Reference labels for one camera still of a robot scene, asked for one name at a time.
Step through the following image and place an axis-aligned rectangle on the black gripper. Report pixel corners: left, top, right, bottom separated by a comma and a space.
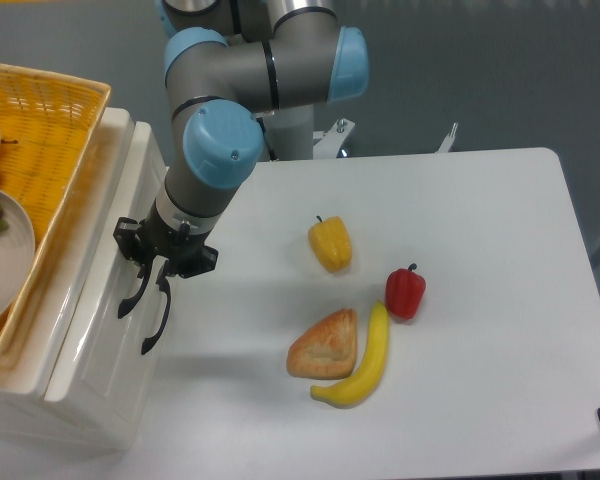
113, 203, 219, 286

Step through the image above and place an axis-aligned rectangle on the black top drawer handle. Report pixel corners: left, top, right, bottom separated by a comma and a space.
117, 263, 153, 319

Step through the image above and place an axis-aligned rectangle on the black drawer handle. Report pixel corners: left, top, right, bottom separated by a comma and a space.
139, 277, 173, 356
117, 263, 153, 319

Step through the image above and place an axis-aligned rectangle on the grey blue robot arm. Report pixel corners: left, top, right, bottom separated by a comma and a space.
114, 1, 369, 283

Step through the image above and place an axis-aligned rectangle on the white drawer cabinet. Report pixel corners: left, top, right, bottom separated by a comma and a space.
0, 108, 166, 449

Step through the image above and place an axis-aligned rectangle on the grey plate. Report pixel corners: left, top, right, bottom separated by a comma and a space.
0, 190, 36, 317

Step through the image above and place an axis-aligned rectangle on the yellow bell pepper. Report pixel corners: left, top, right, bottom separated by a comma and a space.
308, 216, 353, 273

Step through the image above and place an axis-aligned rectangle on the yellow woven basket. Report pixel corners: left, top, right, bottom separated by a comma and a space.
0, 63, 111, 356

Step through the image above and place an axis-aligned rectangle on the triangular bread pastry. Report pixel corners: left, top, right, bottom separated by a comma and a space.
286, 308, 358, 380

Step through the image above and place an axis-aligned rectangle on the yellow banana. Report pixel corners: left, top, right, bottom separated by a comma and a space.
310, 301, 390, 408

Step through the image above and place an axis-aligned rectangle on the red bell pepper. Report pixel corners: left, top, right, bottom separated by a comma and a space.
385, 263, 426, 321

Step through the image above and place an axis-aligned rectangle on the black lower drawer handle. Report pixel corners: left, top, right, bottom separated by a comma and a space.
139, 277, 173, 356

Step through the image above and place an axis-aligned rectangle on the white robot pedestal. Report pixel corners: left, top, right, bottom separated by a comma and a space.
258, 106, 314, 161

